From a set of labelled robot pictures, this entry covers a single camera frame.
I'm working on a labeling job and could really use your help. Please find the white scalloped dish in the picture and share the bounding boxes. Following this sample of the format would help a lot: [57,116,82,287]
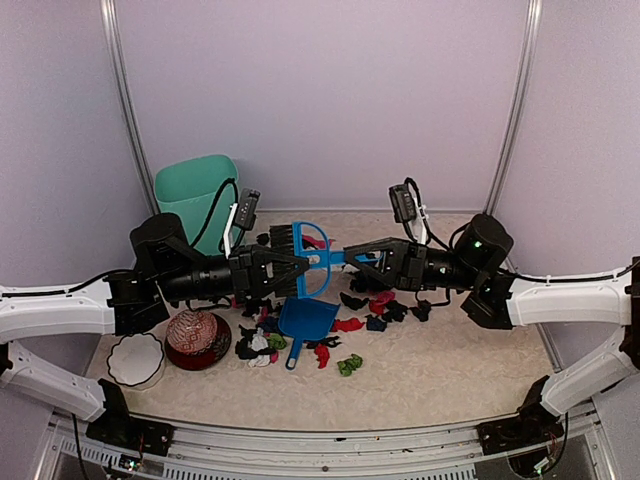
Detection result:
[106,333,165,390]

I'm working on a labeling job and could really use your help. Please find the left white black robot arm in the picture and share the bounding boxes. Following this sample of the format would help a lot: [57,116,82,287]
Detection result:
[1,213,310,445]

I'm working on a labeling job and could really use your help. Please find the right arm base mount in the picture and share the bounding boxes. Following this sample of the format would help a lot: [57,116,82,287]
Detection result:
[476,375,565,455]

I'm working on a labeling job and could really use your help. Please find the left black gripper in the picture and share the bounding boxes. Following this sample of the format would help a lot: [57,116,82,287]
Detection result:
[158,243,309,305]

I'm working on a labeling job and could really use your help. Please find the teal plastic waste bin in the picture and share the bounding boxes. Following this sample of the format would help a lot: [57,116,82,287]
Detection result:
[155,155,238,255]

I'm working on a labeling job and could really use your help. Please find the red patterned bowl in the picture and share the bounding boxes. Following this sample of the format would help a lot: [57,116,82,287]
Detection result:
[166,310,218,355]

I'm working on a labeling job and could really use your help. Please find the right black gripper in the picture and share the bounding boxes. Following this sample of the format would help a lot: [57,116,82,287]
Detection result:
[342,238,481,294]

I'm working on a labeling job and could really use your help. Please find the black paper scrap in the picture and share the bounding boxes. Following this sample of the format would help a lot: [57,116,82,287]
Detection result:
[409,300,432,322]
[256,233,270,246]

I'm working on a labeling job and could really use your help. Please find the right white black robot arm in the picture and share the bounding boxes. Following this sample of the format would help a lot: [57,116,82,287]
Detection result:
[344,214,639,444]

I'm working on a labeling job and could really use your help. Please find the right metal corner post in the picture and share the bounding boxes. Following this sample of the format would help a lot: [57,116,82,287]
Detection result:
[484,0,543,215]

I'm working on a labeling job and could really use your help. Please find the blue plastic dustpan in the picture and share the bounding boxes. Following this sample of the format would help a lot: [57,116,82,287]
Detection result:
[278,297,340,371]

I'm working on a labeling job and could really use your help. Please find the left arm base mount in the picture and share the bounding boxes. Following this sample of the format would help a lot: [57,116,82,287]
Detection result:
[86,379,174,457]

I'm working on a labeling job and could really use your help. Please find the mixed scrap pile left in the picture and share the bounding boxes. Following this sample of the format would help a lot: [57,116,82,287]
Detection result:
[232,298,288,369]

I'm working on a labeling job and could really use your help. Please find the blue hand brush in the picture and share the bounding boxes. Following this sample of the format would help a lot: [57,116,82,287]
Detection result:
[269,221,345,298]

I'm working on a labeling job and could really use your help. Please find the front aluminium rail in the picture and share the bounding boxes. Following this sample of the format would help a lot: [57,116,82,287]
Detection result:
[29,414,616,480]

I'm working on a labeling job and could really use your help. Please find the black paper scrap far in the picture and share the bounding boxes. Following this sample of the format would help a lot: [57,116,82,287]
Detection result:
[256,233,270,246]

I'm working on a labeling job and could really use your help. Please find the pink paper scrap far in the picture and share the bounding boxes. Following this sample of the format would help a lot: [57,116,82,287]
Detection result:
[302,235,326,250]

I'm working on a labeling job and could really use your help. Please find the left metal corner post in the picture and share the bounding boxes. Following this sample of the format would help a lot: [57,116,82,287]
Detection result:
[100,0,159,214]

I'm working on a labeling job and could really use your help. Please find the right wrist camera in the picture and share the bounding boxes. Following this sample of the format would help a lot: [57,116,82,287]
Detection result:
[388,183,430,245]

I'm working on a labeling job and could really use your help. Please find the metal corner post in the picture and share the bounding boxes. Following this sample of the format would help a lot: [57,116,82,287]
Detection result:
[100,0,159,214]
[484,0,543,215]

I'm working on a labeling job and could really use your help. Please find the black paper scrap right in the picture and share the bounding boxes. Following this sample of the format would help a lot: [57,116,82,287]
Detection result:
[409,300,432,322]

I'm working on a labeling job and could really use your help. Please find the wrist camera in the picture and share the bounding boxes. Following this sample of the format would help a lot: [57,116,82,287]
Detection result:
[222,188,261,257]
[388,183,430,245]

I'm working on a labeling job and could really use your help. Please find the green paper scrap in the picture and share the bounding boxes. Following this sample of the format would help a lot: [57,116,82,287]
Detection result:
[337,353,364,377]

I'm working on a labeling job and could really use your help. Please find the red paper scrap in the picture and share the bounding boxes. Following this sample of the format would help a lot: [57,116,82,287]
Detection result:
[314,344,330,369]

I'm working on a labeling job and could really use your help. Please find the black scrap pile centre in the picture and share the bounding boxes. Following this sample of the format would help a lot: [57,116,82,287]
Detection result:
[339,270,409,333]

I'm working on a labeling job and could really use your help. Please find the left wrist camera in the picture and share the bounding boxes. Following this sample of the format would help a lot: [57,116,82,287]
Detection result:
[222,188,261,257]

